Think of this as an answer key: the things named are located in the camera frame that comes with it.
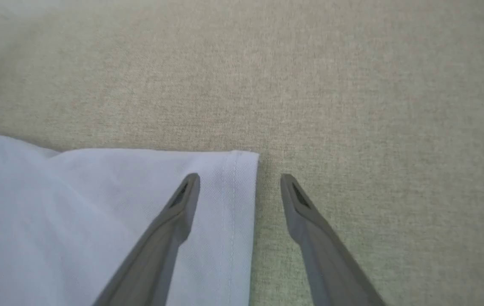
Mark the grey-green fabric sofa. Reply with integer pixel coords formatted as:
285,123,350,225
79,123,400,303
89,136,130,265
0,0,484,306

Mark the light blue and white garment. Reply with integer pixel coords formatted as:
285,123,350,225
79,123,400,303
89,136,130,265
0,132,260,306

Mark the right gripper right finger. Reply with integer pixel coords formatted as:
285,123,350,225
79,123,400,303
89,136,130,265
279,173,386,306

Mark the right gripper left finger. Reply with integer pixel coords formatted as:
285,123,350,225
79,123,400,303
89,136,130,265
92,173,201,306

